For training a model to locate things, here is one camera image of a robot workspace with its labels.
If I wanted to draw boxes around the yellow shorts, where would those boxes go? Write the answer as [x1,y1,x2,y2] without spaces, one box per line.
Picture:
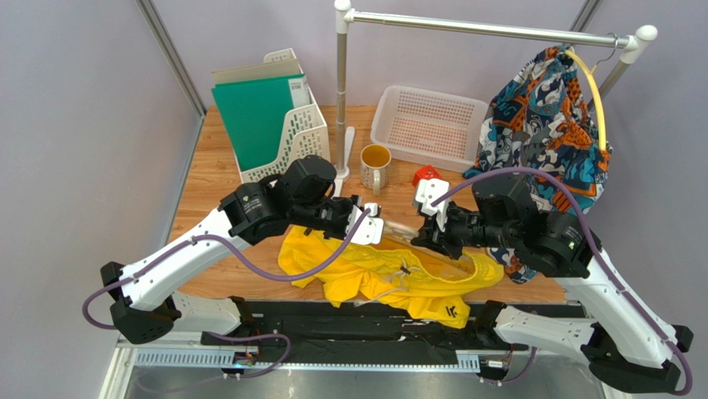
[294,239,504,329]

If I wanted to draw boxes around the beige clothes hanger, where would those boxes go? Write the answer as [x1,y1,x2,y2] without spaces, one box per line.
[383,219,476,278]

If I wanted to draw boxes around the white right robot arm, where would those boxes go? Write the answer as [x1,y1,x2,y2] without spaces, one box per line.
[411,167,694,396]

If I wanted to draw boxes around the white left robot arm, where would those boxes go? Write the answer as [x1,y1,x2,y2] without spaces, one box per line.
[87,155,371,344]

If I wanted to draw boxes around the patterned blue orange shorts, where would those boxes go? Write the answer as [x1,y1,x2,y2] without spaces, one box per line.
[462,46,612,285]

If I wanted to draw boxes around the yellow clothes hanger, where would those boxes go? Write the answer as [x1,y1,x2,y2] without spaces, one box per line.
[563,33,619,151]

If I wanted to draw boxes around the red cube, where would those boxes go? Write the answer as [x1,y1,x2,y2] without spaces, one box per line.
[411,165,442,187]

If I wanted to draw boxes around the white perforated file holder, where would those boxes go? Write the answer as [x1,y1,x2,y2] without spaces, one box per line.
[237,64,331,183]

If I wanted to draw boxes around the white mug with yellow interior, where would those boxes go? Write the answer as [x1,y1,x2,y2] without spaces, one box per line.
[360,144,392,195]

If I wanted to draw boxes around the white perforated plastic basket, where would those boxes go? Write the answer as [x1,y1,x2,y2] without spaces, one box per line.
[370,86,489,173]

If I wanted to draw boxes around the green folder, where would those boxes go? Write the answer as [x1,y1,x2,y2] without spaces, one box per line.
[212,73,312,170]

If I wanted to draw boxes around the beige folder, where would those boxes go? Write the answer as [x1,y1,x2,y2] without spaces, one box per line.
[211,59,302,85]

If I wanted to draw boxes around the white clothes rack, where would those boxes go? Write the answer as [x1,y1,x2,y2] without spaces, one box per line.
[333,1,658,180]

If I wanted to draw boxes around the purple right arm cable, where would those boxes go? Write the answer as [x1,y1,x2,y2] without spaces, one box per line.
[431,166,694,397]

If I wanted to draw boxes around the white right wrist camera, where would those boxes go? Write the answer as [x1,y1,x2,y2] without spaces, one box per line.
[413,179,450,232]

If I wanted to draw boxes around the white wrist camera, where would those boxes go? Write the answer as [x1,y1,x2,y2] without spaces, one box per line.
[345,203,385,245]
[413,179,450,232]

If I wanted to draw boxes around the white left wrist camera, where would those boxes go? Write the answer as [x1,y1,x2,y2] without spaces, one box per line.
[345,203,385,245]

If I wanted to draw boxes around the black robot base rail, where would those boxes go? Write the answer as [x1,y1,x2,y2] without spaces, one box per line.
[233,301,528,367]

